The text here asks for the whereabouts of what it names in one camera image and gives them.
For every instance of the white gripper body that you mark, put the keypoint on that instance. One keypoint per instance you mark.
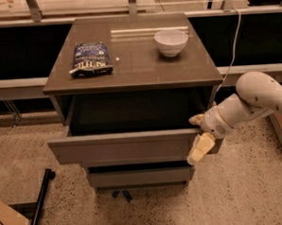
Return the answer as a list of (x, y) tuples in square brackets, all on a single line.
[(212, 122)]

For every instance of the grey top drawer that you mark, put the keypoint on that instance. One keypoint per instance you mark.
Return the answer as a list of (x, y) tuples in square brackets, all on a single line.
[(109, 130)]

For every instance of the metal railing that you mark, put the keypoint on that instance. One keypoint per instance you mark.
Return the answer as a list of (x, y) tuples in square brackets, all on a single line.
[(41, 12)]

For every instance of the white ceramic bowl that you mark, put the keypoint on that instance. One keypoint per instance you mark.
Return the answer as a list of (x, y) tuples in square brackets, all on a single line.
[(170, 42)]

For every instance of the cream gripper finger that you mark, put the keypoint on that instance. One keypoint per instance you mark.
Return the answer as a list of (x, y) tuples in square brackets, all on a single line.
[(196, 119), (201, 146)]

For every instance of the grey bottom drawer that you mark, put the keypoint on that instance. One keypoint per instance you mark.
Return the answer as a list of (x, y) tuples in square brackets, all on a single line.
[(141, 177)]

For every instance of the grey drawer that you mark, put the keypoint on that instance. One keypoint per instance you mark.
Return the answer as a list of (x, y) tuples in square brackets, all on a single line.
[(109, 130), (141, 177)]

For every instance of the black metal stand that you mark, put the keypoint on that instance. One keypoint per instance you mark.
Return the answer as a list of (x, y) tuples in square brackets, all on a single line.
[(33, 210)]

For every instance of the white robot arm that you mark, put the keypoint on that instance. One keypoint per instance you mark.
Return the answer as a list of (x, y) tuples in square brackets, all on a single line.
[(258, 95)]

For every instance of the blue chip bag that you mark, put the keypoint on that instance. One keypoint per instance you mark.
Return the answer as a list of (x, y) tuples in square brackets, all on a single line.
[(90, 60)]

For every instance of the grey drawer cabinet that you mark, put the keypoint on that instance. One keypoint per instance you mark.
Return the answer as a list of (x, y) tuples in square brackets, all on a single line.
[(139, 67)]

